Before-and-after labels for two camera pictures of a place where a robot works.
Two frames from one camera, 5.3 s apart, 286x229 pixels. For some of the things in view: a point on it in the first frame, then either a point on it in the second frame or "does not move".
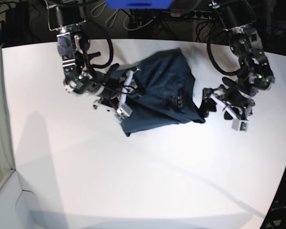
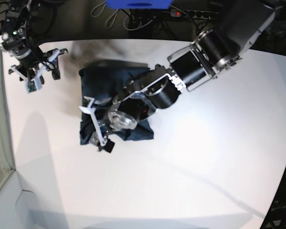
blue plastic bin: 139,4 does not move
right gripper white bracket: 238,124 to 89,109
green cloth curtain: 1,161 does not move
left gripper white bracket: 124,110 to 32,85
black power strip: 195,14 does not move
